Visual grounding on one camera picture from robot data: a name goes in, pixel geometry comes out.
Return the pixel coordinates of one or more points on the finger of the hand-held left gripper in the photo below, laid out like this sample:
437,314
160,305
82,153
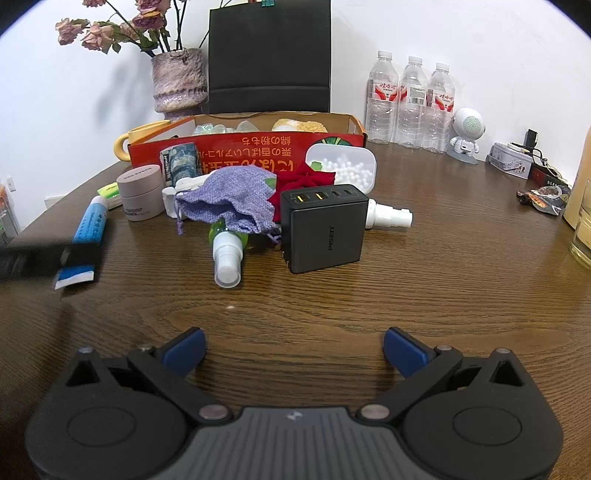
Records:
85,254

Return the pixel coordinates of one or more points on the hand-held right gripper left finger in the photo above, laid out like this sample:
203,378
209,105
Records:
187,350

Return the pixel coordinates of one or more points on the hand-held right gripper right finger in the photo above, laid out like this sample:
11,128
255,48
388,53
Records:
404,351

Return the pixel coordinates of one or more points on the blue and white tube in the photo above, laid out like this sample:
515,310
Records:
92,221

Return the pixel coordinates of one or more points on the green tissue pack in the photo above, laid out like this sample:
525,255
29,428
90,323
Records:
108,190

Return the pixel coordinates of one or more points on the orange cardboard box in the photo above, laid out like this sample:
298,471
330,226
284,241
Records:
240,154

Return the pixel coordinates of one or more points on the red fabric rose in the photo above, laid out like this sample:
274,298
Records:
309,177

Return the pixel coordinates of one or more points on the beige container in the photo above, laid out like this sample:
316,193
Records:
579,184

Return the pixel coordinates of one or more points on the pink cream jar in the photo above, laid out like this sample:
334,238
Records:
141,194

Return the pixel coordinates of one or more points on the green spray bottle white cap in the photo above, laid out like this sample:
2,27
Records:
227,263

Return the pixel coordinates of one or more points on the white handheld fan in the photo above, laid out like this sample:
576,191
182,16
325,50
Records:
170,198

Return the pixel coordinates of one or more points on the blue patterned tissue pack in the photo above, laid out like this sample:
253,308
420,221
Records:
178,164

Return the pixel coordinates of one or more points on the yellow mug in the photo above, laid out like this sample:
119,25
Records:
138,134

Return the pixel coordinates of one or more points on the small white bottle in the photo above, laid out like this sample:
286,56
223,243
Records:
392,216

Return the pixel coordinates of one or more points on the black charger block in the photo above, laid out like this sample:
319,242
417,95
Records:
323,235

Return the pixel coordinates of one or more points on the clear bubble wrap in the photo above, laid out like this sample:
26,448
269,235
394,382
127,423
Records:
217,128

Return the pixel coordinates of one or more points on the white plastic bead case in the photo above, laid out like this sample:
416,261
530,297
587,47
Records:
341,166

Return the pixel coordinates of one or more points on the purple textured vase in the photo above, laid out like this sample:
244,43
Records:
180,83

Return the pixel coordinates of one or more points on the clear glass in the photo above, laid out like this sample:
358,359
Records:
581,247

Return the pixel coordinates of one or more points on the snack packet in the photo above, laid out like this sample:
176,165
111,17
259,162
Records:
545,201

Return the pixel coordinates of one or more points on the printed tin box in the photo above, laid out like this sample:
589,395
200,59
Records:
510,159

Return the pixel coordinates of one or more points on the green plant stems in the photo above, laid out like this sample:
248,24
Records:
99,34

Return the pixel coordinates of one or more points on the dark red packet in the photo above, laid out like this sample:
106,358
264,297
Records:
545,175

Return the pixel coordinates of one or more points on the white robot-shaped speaker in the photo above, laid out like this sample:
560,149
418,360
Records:
466,127

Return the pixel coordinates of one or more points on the clear water bottle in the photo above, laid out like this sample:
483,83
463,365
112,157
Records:
382,101
412,106
437,110

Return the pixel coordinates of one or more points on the yellow and white plush toy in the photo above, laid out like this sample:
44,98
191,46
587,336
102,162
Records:
298,125

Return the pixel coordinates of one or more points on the small black device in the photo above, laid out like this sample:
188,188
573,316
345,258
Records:
531,137

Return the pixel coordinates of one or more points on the black board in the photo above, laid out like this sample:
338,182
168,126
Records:
270,55

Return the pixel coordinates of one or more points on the white wall outlet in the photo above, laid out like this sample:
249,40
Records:
10,183

